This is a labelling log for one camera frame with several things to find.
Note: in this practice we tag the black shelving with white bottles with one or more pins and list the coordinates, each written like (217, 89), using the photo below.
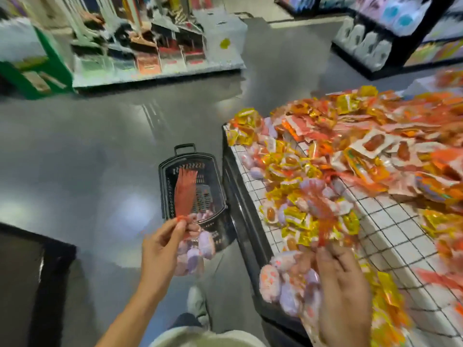
(390, 36)

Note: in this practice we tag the person's left shoe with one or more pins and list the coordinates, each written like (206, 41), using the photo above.
(199, 303)

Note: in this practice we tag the pink sausages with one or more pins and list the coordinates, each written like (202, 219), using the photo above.
(253, 159)

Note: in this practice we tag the person's left hand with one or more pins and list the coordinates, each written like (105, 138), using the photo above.
(163, 260)

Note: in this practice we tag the stack of black baskets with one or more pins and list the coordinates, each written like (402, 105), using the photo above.
(213, 177)

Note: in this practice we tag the pile of small snack packets tier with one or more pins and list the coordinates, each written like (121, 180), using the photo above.
(289, 169)

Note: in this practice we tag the dark blue display stand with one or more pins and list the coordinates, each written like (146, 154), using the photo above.
(36, 292)

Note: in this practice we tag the black shorts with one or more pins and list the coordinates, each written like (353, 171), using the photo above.
(186, 320)

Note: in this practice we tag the tiled white display table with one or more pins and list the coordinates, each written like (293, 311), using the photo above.
(405, 242)

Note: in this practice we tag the person's right hand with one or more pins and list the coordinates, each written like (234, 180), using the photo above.
(347, 300)

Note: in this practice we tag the large pile of sausage packets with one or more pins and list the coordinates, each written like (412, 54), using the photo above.
(405, 141)

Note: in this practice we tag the store shelving with blue goods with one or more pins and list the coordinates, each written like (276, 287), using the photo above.
(307, 3)

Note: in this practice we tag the green display stand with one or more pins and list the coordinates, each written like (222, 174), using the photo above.
(32, 65)

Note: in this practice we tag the person's left forearm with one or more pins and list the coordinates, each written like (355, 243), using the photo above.
(134, 321)

